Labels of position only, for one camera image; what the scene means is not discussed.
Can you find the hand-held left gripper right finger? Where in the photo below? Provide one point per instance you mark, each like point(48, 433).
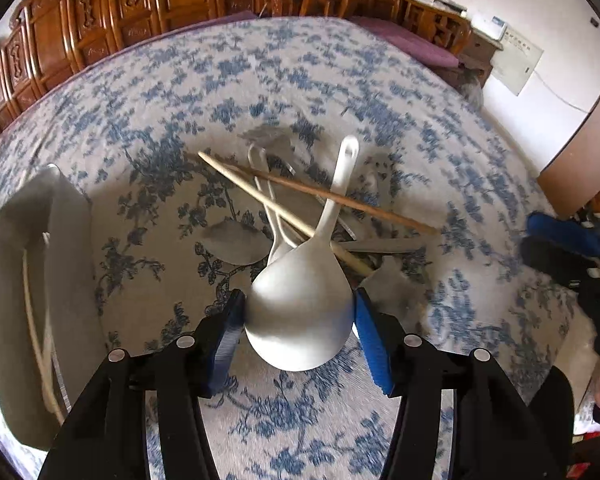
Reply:
point(372, 345)

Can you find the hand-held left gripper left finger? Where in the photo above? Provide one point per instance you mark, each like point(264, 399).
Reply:
point(222, 360)

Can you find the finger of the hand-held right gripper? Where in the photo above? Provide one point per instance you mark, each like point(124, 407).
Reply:
point(565, 235)
point(555, 260)

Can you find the white rice paddle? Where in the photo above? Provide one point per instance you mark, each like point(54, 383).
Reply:
point(300, 310)

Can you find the dark brown chopstick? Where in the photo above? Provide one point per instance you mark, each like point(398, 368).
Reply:
point(380, 212)

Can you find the white plastic spoon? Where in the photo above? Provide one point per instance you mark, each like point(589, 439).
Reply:
point(275, 225)

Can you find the light wooden chopstick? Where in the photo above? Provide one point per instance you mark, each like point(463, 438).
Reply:
point(240, 180)

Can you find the grey plastic container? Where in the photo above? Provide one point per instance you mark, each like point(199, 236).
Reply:
point(10, 310)

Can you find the brown board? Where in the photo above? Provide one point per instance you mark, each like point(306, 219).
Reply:
point(580, 165)

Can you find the grey plastic bag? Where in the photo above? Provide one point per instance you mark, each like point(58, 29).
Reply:
point(472, 90)

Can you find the pale wooden chopstick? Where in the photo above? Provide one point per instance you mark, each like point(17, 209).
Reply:
point(35, 330)

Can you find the small wooden cabinet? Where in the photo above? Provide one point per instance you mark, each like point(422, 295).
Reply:
point(480, 52)

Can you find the white telephone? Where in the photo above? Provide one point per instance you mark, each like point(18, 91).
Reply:
point(490, 26)

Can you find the row of carved wooden chairs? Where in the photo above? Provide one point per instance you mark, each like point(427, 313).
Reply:
point(80, 25)

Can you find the white wall panel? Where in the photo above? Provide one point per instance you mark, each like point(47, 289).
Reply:
point(517, 62)

